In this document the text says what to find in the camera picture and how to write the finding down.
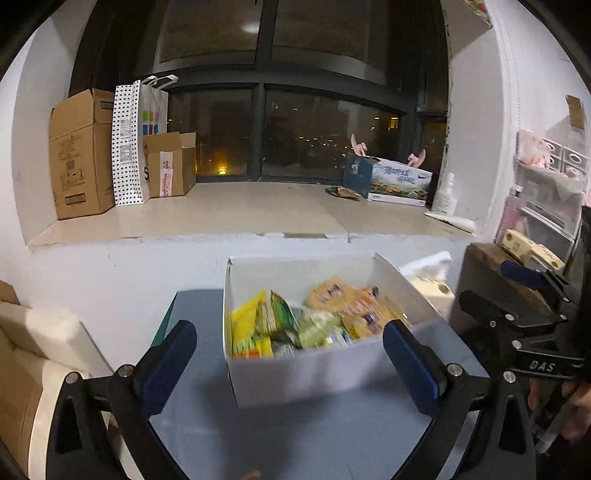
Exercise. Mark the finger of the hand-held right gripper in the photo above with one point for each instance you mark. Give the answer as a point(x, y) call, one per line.
point(521, 275)
point(498, 314)

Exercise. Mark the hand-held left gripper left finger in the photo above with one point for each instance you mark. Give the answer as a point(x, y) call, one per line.
point(168, 364)

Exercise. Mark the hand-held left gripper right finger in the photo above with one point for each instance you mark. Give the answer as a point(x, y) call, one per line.
point(411, 369)

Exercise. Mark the white cardboard box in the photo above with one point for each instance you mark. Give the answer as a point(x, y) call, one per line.
point(323, 374)

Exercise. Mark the yellow potato stick bag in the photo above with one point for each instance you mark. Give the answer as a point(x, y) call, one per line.
point(247, 323)

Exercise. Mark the pale green snack packet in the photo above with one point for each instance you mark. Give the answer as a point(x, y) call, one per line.
point(323, 330)

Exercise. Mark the person's right hand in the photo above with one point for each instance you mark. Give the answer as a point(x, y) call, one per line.
point(579, 415)

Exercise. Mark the small yellow tissue pack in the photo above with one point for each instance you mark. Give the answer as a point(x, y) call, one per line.
point(515, 244)
point(547, 258)

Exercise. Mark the yellow purple-print snack packet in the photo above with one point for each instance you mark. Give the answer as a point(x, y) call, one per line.
point(374, 316)
point(330, 293)

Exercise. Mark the clear plastic drawer organizer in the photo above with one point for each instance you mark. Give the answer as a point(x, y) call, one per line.
point(549, 198)

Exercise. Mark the flat white paper package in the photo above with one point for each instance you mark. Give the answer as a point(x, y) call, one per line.
point(452, 222)

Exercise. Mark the white plastic bottle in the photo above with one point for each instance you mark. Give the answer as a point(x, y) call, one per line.
point(444, 198)

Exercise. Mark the bright green snack packet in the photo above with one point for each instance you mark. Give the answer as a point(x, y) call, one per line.
point(281, 311)

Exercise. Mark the open beige cardboard box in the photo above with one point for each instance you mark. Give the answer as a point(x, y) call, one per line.
point(27, 369)

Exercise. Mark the long landscape-print box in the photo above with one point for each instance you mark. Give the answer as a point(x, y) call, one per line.
point(401, 182)

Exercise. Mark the pink figure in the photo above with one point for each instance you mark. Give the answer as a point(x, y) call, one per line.
point(416, 159)
point(358, 146)

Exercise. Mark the brown cardboard piece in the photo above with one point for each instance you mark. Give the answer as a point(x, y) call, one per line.
point(576, 110)

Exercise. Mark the brown snack packet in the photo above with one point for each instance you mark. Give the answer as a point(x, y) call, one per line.
point(344, 193)

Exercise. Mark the dark blue box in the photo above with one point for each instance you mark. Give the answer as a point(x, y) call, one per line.
point(356, 175)

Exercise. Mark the small labelled cardboard box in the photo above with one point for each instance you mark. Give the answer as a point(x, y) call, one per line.
point(166, 170)

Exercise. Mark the small plain cardboard box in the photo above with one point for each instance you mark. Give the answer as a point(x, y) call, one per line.
point(190, 161)

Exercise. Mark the white black-dotted paper bag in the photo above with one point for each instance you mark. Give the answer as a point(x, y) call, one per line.
point(127, 147)

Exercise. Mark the tall brown cardboard box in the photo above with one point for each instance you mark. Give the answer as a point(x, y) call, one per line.
point(78, 157)

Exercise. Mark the white bag with coloured squares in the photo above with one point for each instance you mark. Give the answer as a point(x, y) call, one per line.
point(154, 110)

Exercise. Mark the dark window frame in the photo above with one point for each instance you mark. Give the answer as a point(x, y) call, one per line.
point(263, 74)

